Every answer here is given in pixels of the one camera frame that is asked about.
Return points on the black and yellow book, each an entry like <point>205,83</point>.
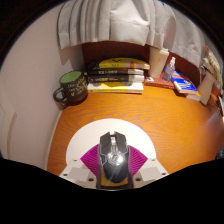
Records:
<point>123,62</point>

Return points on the white ceramic vase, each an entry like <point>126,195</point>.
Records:
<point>206,88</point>

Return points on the blue book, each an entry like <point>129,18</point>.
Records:
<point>184,83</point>

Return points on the white flat device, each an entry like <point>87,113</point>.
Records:
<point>221,106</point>

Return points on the thin red book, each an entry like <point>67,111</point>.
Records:
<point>155,82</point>

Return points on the beige lidded tumbler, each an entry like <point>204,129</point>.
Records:
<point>157,63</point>

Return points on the dark mug with green inside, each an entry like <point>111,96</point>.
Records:
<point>74,88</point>

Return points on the white yellow black mouse pad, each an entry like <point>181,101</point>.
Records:
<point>90,136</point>

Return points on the white curtain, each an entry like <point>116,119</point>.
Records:
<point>126,23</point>

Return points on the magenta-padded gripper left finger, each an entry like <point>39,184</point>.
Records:
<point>89,163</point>

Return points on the black and grey computer mouse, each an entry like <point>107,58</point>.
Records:
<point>114,158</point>

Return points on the clear spray bottle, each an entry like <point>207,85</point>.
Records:
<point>168,71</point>

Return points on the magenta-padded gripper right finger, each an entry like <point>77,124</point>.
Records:
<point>138,163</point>

